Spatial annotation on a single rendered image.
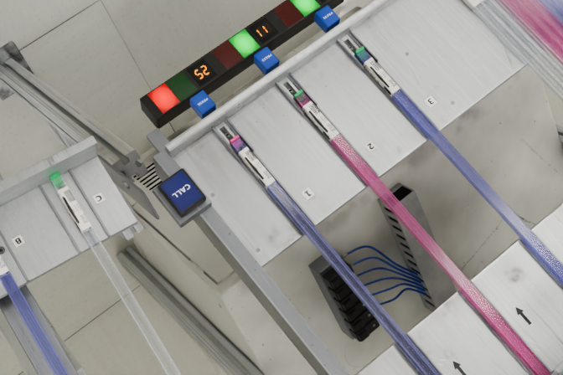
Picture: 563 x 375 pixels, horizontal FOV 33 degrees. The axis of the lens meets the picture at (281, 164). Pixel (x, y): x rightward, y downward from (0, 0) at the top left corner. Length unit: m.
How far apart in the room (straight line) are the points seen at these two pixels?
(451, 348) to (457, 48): 0.43
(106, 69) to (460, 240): 0.79
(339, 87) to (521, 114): 0.53
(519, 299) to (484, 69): 0.33
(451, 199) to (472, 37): 0.41
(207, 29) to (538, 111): 0.72
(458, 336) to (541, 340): 0.11
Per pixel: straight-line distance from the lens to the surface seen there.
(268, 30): 1.38
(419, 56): 1.38
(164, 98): 1.33
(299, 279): 1.59
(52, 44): 1.96
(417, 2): 1.42
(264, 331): 1.60
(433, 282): 1.71
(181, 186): 1.22
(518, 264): 1.29
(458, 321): 1.25
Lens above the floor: 1.83
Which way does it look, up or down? 55 degrees down
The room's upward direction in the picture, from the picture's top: 120 degrees clockwise
